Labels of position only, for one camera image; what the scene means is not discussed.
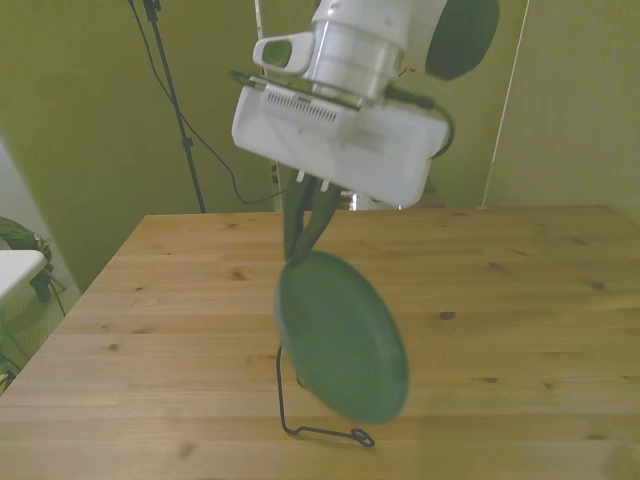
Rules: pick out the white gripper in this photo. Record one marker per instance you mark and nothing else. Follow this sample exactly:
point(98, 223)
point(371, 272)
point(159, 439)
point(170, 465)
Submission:
point(350, 145)

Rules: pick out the dark green plate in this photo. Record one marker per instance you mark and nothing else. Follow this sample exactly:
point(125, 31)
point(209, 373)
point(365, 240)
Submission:
point(340, 340)

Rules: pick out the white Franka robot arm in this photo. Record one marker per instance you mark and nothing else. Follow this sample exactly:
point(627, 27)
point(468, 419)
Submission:
point(365, 30)

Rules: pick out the white plastic box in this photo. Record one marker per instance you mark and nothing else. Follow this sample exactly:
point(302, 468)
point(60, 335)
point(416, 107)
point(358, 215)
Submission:
point(17, 270)

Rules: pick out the black camera stand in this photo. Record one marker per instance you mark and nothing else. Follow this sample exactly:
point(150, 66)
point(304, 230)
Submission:
point(196, 175)

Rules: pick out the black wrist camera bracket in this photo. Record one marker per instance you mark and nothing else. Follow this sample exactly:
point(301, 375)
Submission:
point(300, 94)

